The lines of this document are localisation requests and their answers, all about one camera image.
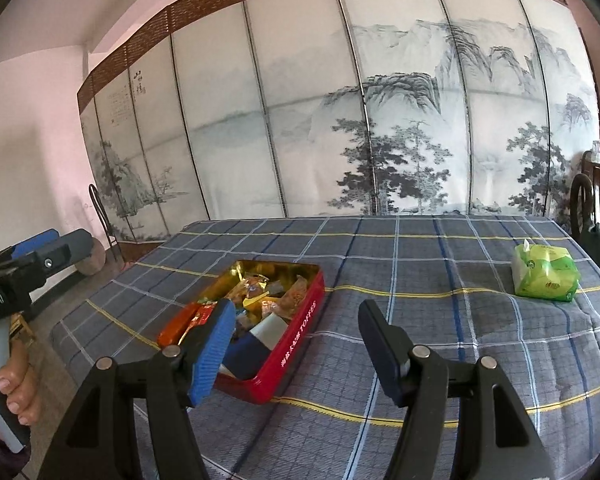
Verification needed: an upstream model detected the painted folding screen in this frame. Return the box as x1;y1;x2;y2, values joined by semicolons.
77;0;600;256

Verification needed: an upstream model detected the navy and pale snack packet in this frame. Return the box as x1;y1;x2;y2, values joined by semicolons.
220;312;288;381

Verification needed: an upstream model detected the green tissue pack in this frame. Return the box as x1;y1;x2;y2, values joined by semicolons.
511;241;581;303

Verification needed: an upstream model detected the dark cloth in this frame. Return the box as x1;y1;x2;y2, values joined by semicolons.
577;220;600;281

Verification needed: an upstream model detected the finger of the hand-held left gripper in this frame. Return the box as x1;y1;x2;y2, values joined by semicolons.
27;229;95;286
7;229;60;261

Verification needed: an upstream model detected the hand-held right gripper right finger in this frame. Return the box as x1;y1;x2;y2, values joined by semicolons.
357;299;551;480

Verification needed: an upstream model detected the thin metal chair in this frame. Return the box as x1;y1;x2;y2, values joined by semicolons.
88;183;123;263

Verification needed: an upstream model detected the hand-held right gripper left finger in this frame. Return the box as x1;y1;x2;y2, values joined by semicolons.
50;297;237;480

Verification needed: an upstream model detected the round wooden disc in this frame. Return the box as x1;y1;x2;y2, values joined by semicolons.
77;237;107;276

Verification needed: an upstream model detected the red tin box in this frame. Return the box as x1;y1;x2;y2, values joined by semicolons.
157;259;326;405

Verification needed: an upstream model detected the red snack packet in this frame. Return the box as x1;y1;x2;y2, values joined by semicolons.
157;302;216;346

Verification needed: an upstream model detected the dark wooden chair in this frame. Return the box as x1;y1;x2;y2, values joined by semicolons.
570;150;600;241

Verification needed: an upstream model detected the orange snack packet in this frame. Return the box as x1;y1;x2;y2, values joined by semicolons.
242;295;281;313

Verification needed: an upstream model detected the clear peanut snack packet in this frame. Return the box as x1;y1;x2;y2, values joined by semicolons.
277;275;311;318

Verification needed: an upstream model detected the person's left hand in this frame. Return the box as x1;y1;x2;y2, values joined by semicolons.
0;342;44;426

